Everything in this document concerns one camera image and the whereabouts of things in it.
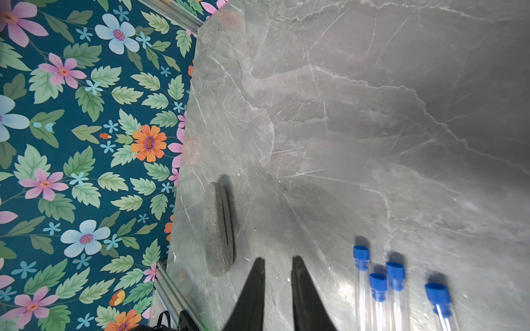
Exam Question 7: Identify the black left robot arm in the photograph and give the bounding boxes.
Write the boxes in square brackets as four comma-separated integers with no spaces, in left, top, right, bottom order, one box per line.
[131,310,200,331]

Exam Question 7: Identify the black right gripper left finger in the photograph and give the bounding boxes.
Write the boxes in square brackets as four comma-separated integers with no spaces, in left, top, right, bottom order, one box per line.
[224,257,266,331]

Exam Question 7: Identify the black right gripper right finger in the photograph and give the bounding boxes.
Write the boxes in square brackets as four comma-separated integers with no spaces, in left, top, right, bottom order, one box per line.
[291,256,336,331]

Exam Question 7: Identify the grey oval stone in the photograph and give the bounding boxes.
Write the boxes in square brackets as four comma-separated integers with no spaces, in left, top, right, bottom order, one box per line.
[203,182,235,277]

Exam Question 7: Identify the clear test tube blue stopper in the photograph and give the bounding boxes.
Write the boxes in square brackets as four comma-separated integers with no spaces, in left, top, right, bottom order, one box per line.
[353,245,371,331]
[425,283,460,331]
[386,261,410,331]
[369,273,391,331]

